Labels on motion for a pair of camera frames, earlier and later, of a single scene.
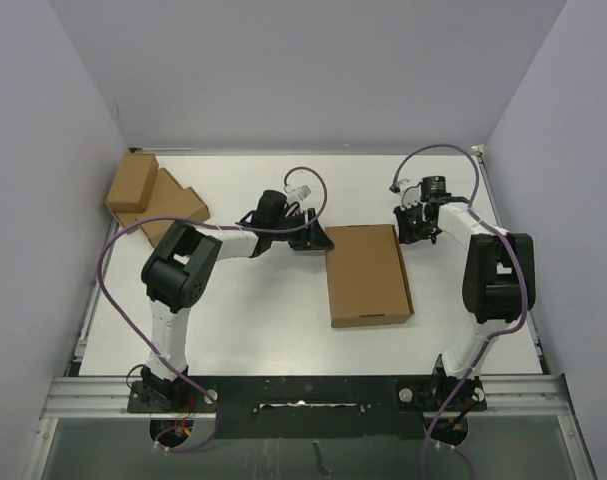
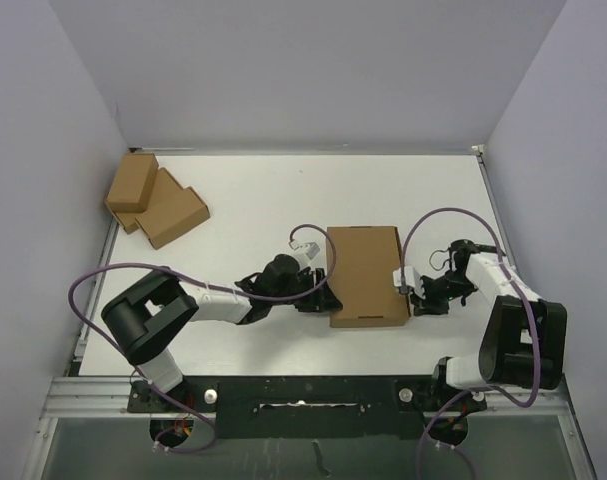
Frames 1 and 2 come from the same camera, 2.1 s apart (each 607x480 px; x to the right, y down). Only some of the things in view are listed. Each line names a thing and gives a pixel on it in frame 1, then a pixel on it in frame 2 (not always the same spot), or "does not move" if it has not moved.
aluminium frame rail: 90,397 does not move
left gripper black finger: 311,238 -> 322,299
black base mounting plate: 311,408 does not move
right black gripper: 408,236 -> 422,302
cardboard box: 366,276 does not move
